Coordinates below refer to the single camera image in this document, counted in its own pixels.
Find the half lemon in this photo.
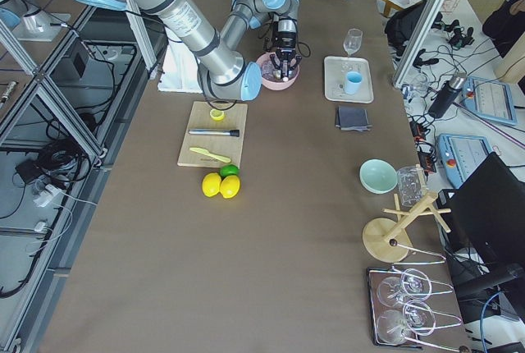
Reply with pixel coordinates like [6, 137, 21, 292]
[209, 108, 226, 121]

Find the wooden cup tree stand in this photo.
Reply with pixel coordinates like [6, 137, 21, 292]
[362, 163, 452, 263]

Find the beige serving tray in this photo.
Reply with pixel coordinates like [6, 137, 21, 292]
[324, 56, 374, 103]

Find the bamboo cutting board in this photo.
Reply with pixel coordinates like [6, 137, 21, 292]
[177, 101, 248, 168]

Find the clear wine glass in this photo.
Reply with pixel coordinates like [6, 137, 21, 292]
[343, 29, 363, 57]

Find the metal ice scoop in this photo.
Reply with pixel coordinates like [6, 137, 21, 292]
[281, 60, 289, 82]

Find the blue teach pendant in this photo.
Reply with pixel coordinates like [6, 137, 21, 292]
[462, 76, 518, 126]
[437, 133, 491, 188]

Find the grey folded cloth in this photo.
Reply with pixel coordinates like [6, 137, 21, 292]
[335, 106, 372, 132]

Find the blue teach pendant near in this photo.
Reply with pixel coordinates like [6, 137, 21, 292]
[437, 133, 491, 188]

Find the black tray with glasses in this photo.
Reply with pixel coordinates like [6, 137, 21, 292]
[367, 268, 468, 352]

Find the black thermos bottle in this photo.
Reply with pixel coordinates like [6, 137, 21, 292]
[428, 71, 468, 119]

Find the green lime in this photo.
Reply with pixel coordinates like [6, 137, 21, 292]
[219, 164, 240, 178]

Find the green bowl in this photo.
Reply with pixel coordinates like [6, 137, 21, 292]
[359, 159, 398, 194]

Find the yellow lemon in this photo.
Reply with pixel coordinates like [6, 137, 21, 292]
[219, 175, 240, 199]
[201, 172, 222, 197]

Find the black backpack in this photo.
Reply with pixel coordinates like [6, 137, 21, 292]
[385, 0, 427, 57]

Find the black monitor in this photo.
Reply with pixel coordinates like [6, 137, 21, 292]
[436, 153, 524, 311]

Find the light blue cup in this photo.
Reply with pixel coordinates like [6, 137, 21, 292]
[344, 71, 363, 95]

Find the yellow lemon upper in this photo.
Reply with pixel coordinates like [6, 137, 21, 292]
[201, 172, 222, 197]

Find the clear ice cubes pile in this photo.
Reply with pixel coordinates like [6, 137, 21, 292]
[261, 58, 276, 81]

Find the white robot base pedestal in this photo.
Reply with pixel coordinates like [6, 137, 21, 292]
[157, 38, 202, 94]

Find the aluminium frame post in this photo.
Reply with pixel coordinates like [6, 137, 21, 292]
[392, 0, 445, 89]

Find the pink bowl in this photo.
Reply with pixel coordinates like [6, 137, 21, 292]
[256, 53, 299, 91]

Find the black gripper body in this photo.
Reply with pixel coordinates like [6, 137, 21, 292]
[272, 19, 299, 62]

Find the blue teach pendant far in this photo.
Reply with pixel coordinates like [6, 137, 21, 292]
[462, 76, 518, 126]

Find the yellow plastic knife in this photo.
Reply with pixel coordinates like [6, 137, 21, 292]
[189, 147, 231, 163]

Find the yellow lemon lower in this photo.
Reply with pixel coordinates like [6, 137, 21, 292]
[219, 175, 240, 199]

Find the steel muddler black tip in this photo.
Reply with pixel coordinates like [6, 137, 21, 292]
[187, 128, 240, 138]

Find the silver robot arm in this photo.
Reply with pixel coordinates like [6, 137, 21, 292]
[76, 0, 262, 101]
[221, 0, 301, 82]

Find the clear glass jar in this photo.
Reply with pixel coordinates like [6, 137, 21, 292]
[397, 165, 426, 207]

